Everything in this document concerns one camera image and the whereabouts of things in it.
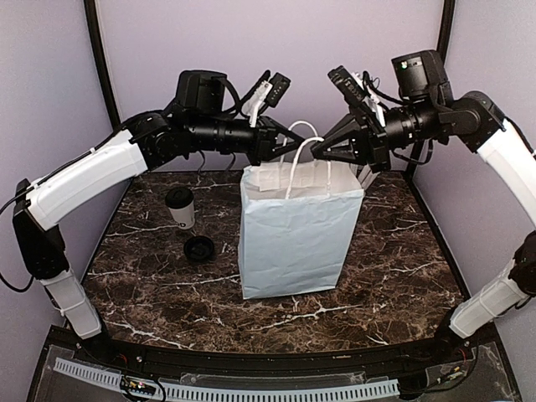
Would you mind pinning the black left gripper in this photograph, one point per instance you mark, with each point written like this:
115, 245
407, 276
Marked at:
264, 149

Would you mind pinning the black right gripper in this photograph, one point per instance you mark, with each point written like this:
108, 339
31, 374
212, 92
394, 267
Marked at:
370, 136

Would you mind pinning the white paper takeout bag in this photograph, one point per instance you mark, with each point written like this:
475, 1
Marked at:
296, 225

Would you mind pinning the white paper coffee cup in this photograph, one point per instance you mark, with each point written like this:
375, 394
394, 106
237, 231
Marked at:
184, 217

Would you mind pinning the black plastic cup lid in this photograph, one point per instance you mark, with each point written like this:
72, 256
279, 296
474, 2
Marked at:
199, 249

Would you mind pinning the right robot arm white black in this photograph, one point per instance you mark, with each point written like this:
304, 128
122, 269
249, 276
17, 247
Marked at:
427, 111

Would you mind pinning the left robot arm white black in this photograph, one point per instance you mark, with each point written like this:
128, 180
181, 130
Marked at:
205, 115

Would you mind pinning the white wrapped straws bundle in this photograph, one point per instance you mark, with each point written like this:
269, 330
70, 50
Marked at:
364, 174

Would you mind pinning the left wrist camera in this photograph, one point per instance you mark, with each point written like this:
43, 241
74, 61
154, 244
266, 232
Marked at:
267, 94

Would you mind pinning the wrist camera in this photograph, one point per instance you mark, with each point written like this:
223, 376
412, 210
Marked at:
360, 100
267, 94

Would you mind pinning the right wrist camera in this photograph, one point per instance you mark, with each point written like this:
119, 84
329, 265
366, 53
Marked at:
360, 100

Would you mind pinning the right black frame post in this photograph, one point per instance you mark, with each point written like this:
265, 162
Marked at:
442, 46

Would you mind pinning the black frame post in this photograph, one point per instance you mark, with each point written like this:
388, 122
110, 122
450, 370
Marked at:
98, 51
442, 46

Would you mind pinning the left black frame post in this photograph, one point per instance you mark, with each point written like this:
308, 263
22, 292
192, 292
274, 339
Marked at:
98, 51

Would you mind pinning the grey slotted cable duct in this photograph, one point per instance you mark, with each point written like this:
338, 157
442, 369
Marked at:
201, 387

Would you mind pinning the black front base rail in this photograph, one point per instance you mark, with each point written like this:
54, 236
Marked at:
476, 370

